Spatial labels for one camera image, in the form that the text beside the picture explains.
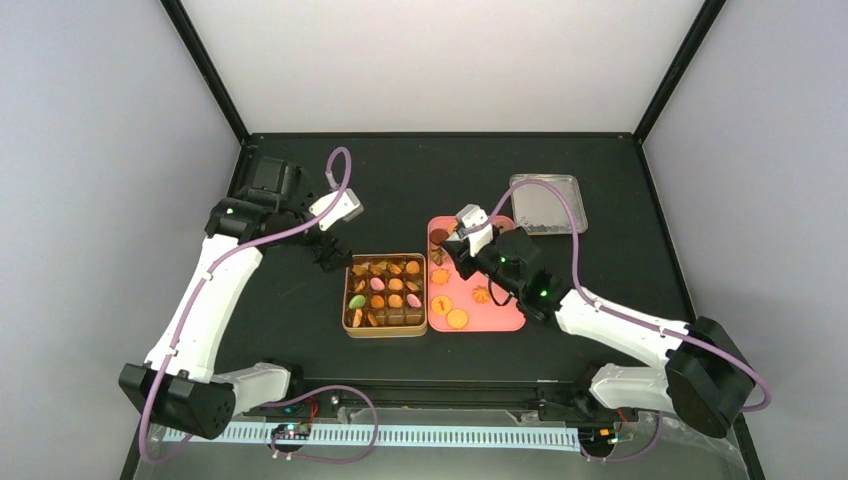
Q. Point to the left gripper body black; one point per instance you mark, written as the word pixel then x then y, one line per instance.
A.
pixel 317 251

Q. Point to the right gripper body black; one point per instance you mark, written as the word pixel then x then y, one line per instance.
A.
pixel 458 257

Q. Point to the pink round cookie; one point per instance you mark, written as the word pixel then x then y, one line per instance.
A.
pixel 376 284

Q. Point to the green round cookie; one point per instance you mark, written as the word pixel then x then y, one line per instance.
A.
pixel 357 302

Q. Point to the gold cookie tin box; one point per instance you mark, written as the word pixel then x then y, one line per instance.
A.
pixel 399 310

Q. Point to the silver tin lid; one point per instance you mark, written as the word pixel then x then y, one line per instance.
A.
pixel 540 213

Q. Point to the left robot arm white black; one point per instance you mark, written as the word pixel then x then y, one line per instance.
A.
pixel 177 386

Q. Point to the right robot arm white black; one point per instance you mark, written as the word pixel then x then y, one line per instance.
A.
pixel 693 370

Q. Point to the orange flower cookie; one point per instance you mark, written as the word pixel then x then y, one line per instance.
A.
pixel 480 295

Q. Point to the pink plastic tray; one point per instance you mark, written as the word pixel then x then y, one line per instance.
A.
pixel 446 290

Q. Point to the dark chocolate round cookie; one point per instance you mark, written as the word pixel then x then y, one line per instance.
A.
pixel 438 236

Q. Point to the round golden cookie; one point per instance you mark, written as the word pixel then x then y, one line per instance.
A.
pixel 457 319

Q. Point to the left circuit board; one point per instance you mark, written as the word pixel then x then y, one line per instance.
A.
pixel 291 432

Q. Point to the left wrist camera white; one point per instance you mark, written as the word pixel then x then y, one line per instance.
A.
pixel 339 206

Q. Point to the black front rail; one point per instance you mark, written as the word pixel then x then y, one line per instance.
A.
pixel 569 401

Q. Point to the white slotted cable duct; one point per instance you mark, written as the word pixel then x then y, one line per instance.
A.
pixel 535 438

